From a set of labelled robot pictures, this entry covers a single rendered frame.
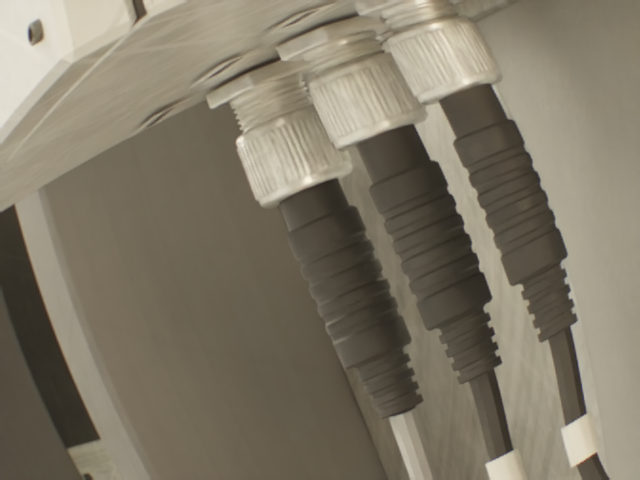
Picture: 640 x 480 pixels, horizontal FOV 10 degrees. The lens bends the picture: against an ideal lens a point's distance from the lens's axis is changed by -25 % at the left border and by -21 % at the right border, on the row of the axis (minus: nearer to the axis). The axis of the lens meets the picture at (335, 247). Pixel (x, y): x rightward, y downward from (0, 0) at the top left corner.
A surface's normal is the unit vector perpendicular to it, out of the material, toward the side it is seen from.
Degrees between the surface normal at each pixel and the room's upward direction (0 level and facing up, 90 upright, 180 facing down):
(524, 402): 90
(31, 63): 90
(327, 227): 45
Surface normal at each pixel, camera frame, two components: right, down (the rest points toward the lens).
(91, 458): 0.22, -0.43
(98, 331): 0.34, -0.12
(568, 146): -0.86, 0.35
